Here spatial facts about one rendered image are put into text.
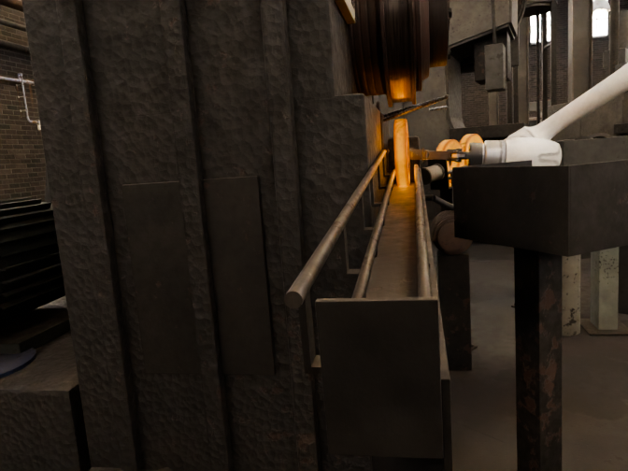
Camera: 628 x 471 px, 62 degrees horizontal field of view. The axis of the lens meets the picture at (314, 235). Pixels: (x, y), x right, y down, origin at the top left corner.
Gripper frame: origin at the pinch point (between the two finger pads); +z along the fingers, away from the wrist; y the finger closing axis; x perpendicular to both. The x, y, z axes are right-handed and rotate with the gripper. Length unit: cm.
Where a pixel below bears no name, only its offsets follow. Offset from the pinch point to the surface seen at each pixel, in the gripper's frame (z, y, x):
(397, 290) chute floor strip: 0, -98, -15
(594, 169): -28, -73, -1
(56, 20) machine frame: 73, -58, 27
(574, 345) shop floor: -62, 39, -69
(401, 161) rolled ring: 2.3, -19.0, -1.6
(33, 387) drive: 89, -54, -58
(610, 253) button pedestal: -76, 53, -37
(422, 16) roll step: -1.5, -26.5, 32.6
